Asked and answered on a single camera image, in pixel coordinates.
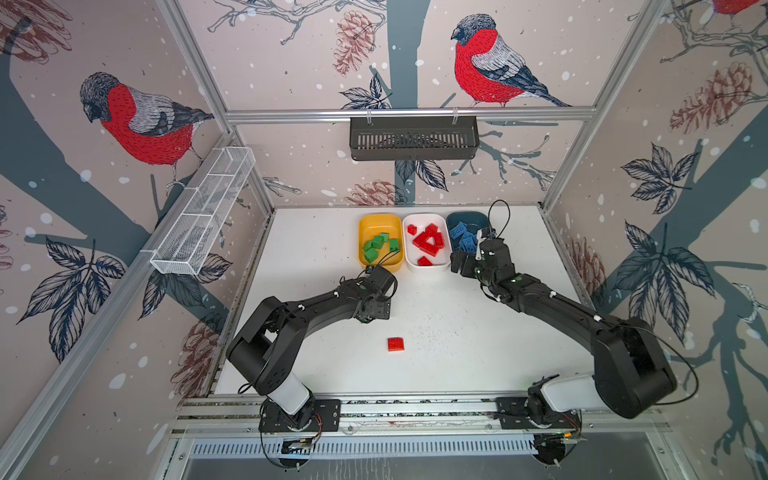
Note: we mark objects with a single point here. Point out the red long lego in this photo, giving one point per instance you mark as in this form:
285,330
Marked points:
421,240

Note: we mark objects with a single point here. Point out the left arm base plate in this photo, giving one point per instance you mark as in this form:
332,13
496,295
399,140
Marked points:
324,414

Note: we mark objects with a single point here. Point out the blue long lego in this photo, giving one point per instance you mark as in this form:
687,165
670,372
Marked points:
458,231

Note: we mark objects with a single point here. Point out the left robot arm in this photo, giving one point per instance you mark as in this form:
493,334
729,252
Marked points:
265,349

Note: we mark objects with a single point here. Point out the blue lego bottom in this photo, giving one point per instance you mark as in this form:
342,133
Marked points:
468,243

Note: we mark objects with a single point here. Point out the white wire mesh basket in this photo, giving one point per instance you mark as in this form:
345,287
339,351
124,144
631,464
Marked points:
192,236

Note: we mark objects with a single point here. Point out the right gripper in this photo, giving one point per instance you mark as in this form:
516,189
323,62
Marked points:
470,260

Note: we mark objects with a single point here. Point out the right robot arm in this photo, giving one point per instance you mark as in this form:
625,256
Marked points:
630,371

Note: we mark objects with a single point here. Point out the yellow plastic bin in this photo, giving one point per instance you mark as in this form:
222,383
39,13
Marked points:
373,225

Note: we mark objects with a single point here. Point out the red lego bottom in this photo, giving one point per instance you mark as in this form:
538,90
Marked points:
395,344

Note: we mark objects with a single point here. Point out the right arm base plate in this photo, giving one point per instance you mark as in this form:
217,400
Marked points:
510,414

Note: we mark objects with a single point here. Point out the black hanging wire basket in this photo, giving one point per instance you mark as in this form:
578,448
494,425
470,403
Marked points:
413,138

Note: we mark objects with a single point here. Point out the white plastic bin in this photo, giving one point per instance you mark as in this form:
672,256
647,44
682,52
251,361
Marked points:
412,253

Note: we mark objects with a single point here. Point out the teal plastic bin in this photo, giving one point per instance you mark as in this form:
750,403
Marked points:
478,225

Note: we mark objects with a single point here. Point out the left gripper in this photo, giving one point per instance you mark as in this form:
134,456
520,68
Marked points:
384,309

